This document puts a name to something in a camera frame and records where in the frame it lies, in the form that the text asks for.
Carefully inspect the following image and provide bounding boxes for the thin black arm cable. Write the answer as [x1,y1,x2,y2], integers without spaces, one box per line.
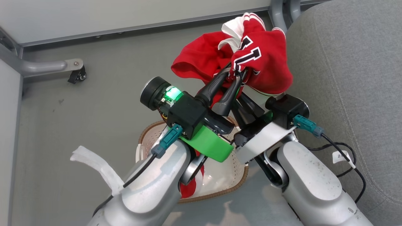
[306,133,367,203]
[93,153,157,217]

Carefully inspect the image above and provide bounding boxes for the red white sports jersey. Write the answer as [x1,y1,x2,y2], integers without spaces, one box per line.
[171,12,294,199]

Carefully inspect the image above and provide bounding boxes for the teal right camera connector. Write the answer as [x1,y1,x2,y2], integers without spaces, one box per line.
[293,115,324,138]

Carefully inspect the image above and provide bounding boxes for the teal left camera connector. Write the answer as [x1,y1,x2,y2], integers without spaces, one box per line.
[151,123,183,159]

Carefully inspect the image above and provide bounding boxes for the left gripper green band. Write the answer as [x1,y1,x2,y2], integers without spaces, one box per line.
[181,67,244,163]

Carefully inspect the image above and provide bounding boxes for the grey metal partition foot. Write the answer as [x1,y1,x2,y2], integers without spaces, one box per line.
[0,28,84,83]

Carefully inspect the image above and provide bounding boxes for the grey fabric sofa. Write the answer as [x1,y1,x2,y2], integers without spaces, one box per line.
[284,0,402,226]

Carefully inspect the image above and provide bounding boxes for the white cable label tag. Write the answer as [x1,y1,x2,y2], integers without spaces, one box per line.
[332,150,357,170]

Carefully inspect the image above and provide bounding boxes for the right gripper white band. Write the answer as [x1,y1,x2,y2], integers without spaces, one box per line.
[232,93,296,164]

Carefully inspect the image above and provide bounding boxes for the grey metal partition posts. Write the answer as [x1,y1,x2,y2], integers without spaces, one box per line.
[269,0,302,33]

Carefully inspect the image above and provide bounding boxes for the translucent white tape strip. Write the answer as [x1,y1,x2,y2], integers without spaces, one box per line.
[70,145,125,197]

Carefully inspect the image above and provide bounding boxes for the teal camera connector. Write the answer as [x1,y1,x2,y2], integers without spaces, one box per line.
[151,123,183,159]
[293,115,324,138]

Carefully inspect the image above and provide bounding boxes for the black caster wheel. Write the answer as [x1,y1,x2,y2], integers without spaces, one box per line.
[67,67,87,84]

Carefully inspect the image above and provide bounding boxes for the black round left gripper motor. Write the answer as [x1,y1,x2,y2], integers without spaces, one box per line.
[140,76,184,114]

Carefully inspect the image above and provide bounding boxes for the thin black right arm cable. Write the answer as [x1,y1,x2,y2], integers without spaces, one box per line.
[306,133,367,203]

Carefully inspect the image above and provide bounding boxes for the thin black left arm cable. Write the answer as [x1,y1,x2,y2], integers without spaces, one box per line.
[93,153,157,217]

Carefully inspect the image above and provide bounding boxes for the cream perforated laundry basket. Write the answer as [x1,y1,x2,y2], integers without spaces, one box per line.
[135,116,249,204]

